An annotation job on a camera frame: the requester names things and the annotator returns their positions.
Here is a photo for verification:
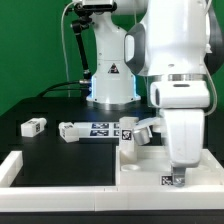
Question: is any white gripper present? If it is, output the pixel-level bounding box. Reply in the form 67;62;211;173
149;81;210;187

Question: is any white square tabletop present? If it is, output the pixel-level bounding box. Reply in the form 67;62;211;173
116;146;224;187

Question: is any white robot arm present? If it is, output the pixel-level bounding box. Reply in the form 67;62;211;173
81;0;223;186

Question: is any white marker tag sheet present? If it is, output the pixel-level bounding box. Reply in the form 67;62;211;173
74;122;119;138

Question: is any white U-shaped obstacle fence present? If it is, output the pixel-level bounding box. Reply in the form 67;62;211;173
0;151;224;212

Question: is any black cable at base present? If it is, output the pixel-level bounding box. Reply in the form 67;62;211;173
36;79;93;98

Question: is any grey cable right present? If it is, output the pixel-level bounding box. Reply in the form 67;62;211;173
203;0;219;118

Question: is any grey cable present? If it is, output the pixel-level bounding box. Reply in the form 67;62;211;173
203;0;219;118
60;0;81;98

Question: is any grey cable left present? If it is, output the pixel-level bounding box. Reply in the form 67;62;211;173
60;0;81;98

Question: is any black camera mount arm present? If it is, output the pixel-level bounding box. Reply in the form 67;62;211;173
71;3;117;79

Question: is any camera on mount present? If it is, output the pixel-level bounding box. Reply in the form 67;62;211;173
82;0;116;10

